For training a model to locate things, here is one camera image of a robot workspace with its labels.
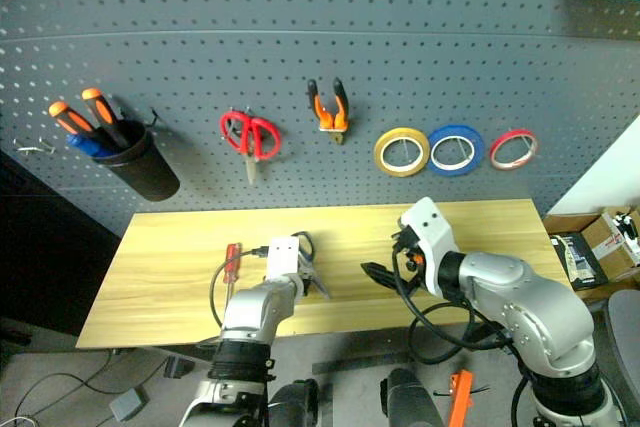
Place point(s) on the open brown cardboard box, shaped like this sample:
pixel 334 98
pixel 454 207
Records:
pixel 565 222

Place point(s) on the black metal table bar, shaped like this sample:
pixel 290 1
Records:
pixel 365 362

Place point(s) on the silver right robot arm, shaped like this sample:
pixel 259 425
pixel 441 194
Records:
pixel 530 307

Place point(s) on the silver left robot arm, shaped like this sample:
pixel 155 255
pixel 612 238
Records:
pixel 250 312

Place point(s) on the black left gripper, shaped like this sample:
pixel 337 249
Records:
pixel 306 259

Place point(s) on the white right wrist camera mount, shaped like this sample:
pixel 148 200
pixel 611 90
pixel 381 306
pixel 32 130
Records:
pixel 432 237

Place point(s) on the white brown printed carton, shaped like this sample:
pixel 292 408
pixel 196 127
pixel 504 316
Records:
pixel 612 247

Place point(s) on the grey metal pegboard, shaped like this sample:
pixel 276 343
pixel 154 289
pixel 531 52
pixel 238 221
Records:
pixel 350 22

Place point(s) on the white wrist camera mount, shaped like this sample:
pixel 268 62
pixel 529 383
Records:
pixel 281 257
pixel 432 237

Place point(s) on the orange plastic bracket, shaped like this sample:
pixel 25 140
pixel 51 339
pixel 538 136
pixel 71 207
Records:
pixel 460 397

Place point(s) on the light wooden table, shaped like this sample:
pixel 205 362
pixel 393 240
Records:
pixel 175 257

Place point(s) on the grey office chair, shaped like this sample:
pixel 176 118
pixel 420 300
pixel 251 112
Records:
pixel 625 337

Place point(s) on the silver metal pegboard hook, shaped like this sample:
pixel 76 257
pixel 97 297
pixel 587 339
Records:
pixel 35 148

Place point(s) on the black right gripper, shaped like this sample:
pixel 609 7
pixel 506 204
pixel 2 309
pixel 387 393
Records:
pixel 410 259

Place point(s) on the yellow tape roll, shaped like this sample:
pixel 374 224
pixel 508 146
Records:
pixel 380 159

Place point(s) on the blue tape roll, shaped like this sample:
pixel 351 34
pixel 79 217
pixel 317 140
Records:
pixel 450 129

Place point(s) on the red tape roll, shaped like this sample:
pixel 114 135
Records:
pixel 492 151

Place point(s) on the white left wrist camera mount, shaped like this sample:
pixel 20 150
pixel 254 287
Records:
pixel 281 257

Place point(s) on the black printed booklet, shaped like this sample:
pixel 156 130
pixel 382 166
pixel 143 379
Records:
pixel 580 262

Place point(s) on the black plastic tool cup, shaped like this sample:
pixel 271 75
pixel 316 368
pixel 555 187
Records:
pixel 145 172

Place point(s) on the grey foot pedal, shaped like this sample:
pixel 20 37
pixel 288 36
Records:
pixel 127 404

